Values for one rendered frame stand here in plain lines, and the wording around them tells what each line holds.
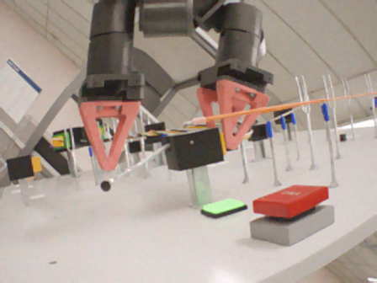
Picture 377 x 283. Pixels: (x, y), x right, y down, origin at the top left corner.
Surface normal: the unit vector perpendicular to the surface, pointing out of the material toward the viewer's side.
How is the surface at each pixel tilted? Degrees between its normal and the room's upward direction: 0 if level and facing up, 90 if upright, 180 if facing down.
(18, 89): 90
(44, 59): 90
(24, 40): 90
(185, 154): 94
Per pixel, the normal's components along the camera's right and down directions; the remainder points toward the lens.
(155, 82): 0.46, -0.01
